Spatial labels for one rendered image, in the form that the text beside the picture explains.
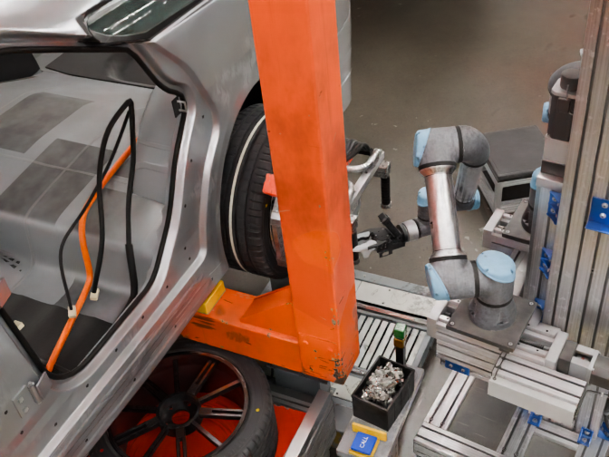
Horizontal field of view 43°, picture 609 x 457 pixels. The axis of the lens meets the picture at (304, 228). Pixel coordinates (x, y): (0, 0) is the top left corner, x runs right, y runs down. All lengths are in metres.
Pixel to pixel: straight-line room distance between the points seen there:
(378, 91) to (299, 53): 3.37
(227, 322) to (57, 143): 1.02
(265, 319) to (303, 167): 0.75
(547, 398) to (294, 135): 1.10
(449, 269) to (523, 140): 1.91
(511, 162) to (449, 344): 1.58
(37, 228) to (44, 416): 0.90
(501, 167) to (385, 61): 1.90
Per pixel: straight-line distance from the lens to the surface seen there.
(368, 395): 2.67
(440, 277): 2.37
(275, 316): 2.66
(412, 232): 2.84
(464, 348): 2.64
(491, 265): 2.40
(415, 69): 5.53
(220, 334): 2.86
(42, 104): 3.57
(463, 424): 3.04
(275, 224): 2.74
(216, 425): 3.03
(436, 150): 2.43
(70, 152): 3.17
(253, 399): 2.78
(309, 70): 1.95
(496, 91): 5.28
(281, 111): 2.06
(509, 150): 4.12
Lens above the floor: 2.68
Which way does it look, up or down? 40 degrees down
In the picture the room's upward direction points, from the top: 7 degrees counter-clockwise
